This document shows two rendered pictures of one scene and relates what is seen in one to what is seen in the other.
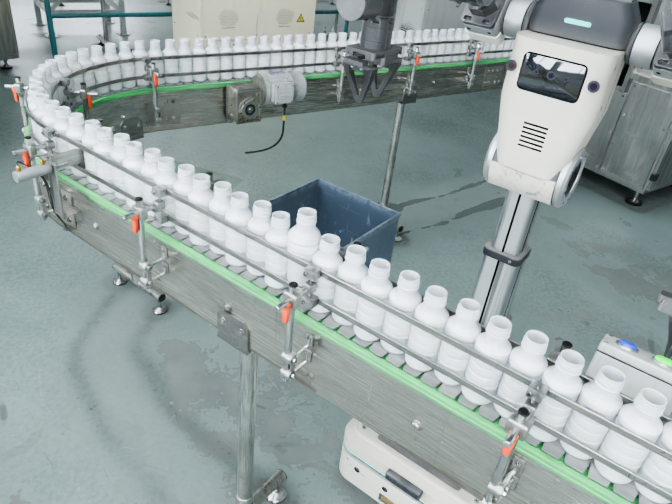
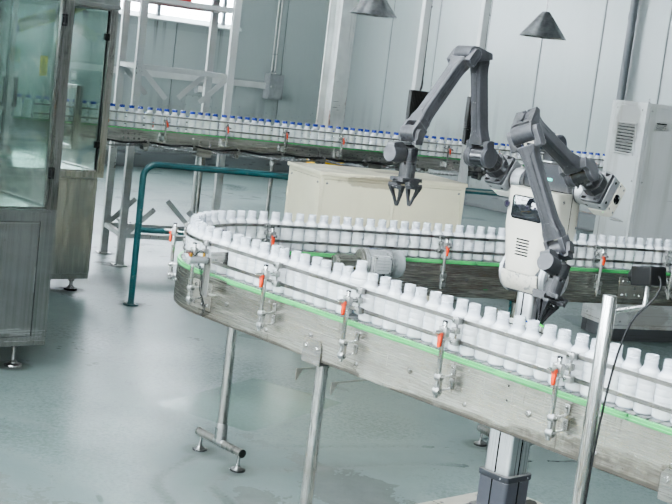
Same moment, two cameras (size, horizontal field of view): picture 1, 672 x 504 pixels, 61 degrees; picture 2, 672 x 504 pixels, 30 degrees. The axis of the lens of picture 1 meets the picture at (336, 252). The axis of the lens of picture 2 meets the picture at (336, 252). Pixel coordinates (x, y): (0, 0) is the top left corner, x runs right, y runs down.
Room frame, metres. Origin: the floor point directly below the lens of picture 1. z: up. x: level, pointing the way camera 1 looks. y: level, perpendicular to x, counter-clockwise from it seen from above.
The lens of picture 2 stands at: (-3.16, -0.91, 1.82)
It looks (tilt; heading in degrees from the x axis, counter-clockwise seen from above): 8 degrees down; 15
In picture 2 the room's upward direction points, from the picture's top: 7 degrees clockwise
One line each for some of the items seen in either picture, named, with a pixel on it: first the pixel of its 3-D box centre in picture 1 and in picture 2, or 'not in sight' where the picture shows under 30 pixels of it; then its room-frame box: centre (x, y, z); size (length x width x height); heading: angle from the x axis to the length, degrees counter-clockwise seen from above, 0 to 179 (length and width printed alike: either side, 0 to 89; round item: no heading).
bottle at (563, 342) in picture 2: not in sight; (561, 357); (0.49, -0.68, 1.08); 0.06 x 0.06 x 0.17
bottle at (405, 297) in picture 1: (402, 311); (407, 308); (0.85, -0.14, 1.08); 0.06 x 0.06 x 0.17
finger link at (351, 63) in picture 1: (365, 76); (400, 192); (1.09, -0.01, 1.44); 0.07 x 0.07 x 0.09; 57
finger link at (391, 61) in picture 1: (375, 73); (407, 192); (1.12, -0.03, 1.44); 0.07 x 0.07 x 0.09; 57
